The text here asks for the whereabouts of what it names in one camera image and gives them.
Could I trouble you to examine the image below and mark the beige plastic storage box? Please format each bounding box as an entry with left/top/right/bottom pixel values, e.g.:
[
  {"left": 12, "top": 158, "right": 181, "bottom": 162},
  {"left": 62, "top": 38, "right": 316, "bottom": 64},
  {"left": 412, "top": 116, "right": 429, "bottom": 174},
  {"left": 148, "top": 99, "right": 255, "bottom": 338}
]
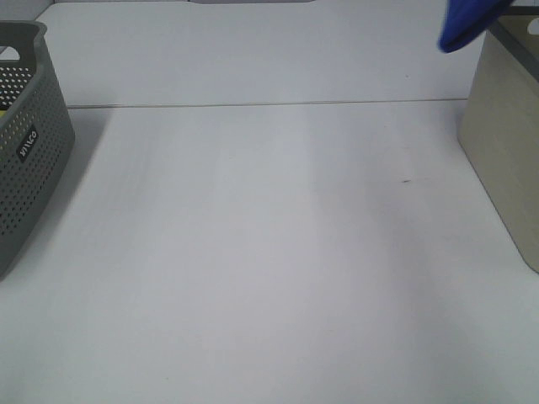
[{"left": 458, "top": 7, "right": 538, "bottom": 270}]

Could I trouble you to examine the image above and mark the grey perforated plastic basket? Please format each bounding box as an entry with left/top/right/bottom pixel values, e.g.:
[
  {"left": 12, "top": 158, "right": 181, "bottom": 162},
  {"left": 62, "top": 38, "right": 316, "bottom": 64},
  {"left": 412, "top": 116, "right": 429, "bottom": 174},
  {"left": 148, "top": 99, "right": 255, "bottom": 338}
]
[{"left": 1, "top": 21, "right": 75, "bottom": 275}]

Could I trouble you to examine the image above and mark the blue towel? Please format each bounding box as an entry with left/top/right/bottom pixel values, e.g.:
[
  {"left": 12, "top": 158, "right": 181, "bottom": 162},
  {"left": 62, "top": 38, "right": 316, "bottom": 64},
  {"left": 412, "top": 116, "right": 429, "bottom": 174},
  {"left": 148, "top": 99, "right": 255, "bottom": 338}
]
[{"left": 438, "top": 0, "right": 514, "bottom": 54}]

